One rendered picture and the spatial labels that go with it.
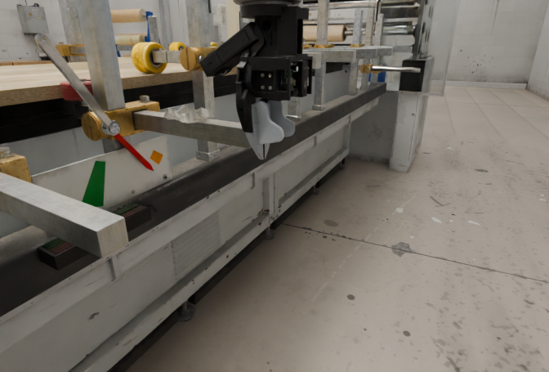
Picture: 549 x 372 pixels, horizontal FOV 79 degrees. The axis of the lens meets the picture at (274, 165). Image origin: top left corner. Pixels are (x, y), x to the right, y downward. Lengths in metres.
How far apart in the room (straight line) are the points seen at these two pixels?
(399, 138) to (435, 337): 1.69
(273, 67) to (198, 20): 0.40
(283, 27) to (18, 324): 0.61
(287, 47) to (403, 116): 2.34
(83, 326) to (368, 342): 0.90
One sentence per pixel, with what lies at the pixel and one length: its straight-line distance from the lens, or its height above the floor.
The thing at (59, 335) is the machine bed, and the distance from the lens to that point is 1.08.
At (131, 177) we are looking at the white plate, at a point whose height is 0.74.
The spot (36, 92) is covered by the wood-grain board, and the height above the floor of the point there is 0.89.
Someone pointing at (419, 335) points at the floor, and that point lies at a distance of 1.43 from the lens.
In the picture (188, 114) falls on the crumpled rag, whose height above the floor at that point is 0.87.
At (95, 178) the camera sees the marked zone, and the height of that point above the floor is 0.76.
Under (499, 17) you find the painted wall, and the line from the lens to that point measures 9.13.
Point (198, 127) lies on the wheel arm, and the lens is 0.56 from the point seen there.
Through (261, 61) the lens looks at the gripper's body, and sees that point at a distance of 0.44.
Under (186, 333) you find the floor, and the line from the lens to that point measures 1.37.
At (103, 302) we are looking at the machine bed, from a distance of 1.12.
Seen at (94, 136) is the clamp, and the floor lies 0.83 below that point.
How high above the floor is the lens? 0.98
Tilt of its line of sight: 21 degrees down
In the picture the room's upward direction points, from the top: straight up
